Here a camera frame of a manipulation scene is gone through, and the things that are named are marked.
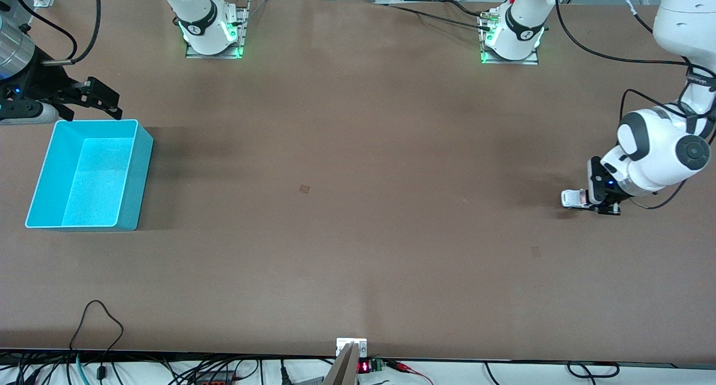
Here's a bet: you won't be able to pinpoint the white jeep toy black roof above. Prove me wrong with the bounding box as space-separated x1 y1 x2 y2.
561 189 589 209

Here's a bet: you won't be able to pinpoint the turquoise plastic bin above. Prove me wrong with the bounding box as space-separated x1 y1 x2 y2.
25 119 154 232

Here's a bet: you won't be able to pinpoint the red black clip leads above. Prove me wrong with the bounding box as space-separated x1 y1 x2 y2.
384 359 434 385

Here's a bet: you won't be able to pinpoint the black table edge strip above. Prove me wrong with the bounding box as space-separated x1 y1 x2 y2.
0 348 679 370

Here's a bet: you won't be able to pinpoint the white mounting plate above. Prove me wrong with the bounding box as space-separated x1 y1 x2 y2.
336 337 368 358

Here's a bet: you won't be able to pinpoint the grey metal bar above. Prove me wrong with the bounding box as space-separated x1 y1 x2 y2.
323 342 359 385

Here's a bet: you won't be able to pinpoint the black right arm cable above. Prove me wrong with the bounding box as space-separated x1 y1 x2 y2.
12 0 78 62
44 0 102 65

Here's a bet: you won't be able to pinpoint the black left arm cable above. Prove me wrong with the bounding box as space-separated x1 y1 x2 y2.
555 0 716 210

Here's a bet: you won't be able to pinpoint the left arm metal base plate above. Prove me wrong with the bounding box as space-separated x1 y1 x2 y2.
480 10 540 65

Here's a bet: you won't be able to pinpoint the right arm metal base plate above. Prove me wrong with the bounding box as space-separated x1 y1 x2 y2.
185 0 250 59

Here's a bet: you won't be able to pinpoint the black coiled cable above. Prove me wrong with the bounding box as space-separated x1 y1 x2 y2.
567 361 620 378

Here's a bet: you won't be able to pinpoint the thin black looped cable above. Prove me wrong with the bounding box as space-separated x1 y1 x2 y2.
68 300 125 381

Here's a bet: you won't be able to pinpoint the black cable to arm base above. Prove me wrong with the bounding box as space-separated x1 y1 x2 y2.
385 3 494 27

